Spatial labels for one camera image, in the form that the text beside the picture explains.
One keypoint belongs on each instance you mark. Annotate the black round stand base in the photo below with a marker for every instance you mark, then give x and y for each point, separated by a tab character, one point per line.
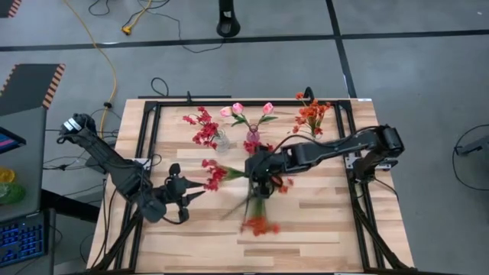
228	26

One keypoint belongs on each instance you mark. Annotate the green translucent object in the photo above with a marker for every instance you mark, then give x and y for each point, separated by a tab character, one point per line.
11	193

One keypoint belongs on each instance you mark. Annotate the black clamp mount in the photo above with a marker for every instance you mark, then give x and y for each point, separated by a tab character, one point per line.
307	93

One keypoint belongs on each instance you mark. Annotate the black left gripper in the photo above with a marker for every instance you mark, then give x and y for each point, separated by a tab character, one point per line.
172	193

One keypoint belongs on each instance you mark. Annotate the red artificial flower bunch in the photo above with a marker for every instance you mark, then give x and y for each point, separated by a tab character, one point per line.
208	130
251	147
217	173

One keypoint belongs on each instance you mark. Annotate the round clear ribbed vase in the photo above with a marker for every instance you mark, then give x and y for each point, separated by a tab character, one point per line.
223	145

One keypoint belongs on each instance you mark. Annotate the grey side desk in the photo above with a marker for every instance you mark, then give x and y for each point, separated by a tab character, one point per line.
26	183

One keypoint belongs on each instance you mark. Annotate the dark tablet screen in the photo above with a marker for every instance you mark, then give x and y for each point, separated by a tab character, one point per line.
9	139

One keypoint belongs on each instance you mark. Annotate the pink artificial tulip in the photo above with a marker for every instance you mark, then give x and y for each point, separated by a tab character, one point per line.
237	108
268	108
226	111

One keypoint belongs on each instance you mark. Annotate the pink ribbed glass vase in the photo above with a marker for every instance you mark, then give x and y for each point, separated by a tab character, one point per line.
253	136

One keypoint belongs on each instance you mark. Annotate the yellow translucent object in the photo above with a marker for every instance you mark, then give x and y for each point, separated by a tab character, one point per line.
5	175

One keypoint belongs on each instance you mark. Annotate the small black orange-striped mat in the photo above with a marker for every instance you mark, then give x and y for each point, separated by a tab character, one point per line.
5	5

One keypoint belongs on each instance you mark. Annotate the backlit computer keyboard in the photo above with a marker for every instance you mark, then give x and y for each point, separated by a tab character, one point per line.
21	242

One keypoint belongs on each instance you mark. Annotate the large black orange-striped mat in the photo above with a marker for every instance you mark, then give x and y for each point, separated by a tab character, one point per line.
26	88

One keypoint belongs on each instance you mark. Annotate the black desk base bar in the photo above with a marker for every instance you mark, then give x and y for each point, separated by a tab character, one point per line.
68	208

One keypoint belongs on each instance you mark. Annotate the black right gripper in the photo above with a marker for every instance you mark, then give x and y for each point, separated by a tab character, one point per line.
263	166

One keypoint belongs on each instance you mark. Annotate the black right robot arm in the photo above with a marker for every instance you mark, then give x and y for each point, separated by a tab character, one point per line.
336	147

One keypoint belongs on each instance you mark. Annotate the grey stand foot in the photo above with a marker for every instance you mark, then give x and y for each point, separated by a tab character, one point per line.
475	146

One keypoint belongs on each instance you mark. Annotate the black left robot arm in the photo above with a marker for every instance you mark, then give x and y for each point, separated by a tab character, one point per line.
114	168

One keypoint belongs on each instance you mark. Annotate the black aluminium table frame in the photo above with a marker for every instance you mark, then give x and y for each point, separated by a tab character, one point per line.
229	103

